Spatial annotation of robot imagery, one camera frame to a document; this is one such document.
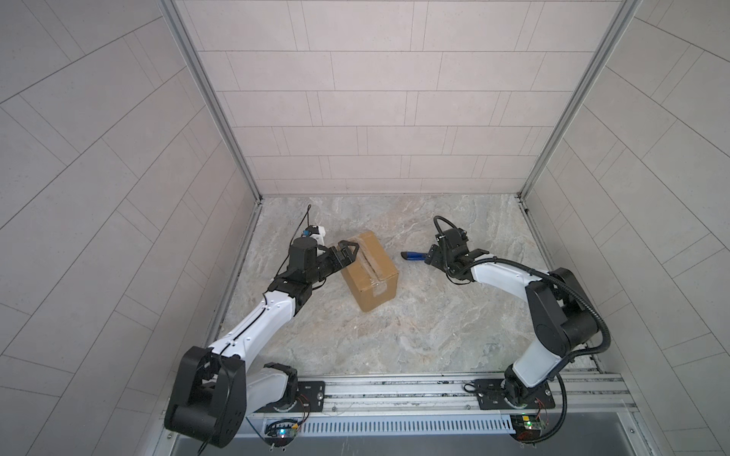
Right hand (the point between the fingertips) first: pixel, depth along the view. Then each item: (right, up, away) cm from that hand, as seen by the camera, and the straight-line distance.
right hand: (433, 259), depth 95 cm
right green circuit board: (+18, -36, -27) cm, 49 cm away
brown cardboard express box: (-20, -2, -18) cm, 27 cm away
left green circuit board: (-41, -35, -30) cm, 62 cm away
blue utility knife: (-7, +1, +2) cm, 7 cm away
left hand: (-25, +5, -14) cm, 29 cm away
